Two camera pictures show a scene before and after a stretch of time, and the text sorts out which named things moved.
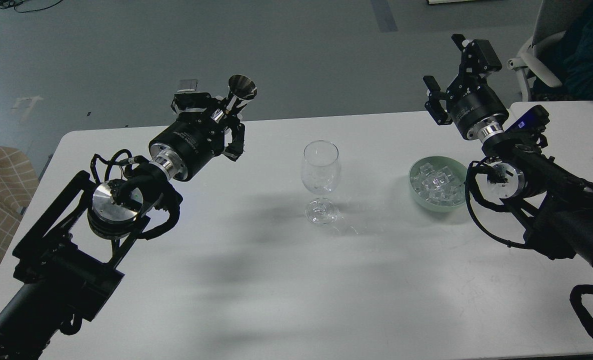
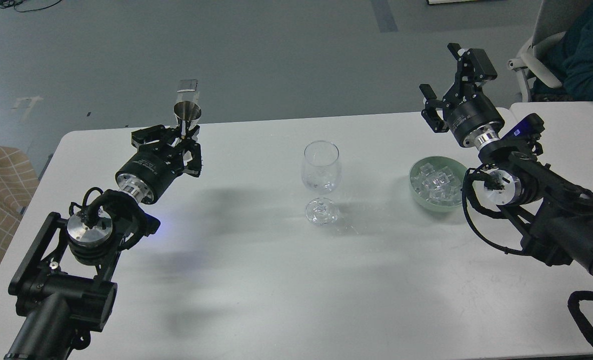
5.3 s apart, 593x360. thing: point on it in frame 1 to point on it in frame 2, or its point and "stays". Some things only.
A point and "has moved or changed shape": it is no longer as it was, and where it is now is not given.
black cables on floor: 7,4 stays
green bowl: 438,183 stays
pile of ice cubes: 439,188 stays
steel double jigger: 241,89 has moved or changed shape
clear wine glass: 321,169 stays
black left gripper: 195,138 to 145,173
